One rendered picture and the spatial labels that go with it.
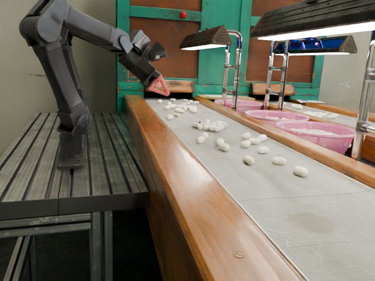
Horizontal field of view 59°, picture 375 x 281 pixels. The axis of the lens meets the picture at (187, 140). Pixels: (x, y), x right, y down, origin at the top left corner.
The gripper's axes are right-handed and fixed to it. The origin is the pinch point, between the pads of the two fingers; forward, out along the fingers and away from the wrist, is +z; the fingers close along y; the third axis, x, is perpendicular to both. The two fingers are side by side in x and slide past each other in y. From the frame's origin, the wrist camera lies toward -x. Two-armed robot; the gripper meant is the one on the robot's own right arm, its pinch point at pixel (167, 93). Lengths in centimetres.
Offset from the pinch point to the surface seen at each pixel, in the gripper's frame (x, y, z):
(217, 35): -29.1, 9.7, 2.2
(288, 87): -58, 83, 75
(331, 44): -64, 18, 45
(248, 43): -60, 88, 36
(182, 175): 11, -59, 0
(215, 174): 8, -52, 9
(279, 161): -4, -47, 21
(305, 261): 7, -84, 9
